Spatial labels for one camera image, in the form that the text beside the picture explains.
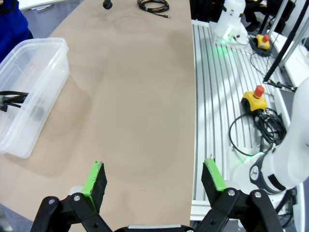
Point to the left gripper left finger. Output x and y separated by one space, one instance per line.
95 186

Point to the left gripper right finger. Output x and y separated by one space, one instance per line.
213 183

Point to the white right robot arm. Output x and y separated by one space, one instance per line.
229 24

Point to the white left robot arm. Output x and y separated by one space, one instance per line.
297 145

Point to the slotted aluminium mounting platform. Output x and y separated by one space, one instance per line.
217 96

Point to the yellow emergency stop button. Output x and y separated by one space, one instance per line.
253 101
262 43

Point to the clear plastic storage container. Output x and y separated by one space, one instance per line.
48 60

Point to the black slanted pole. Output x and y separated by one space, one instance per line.
280 53

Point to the seated person in black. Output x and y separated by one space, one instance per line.
253 14

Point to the aluminium frame post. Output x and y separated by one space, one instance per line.
277 17

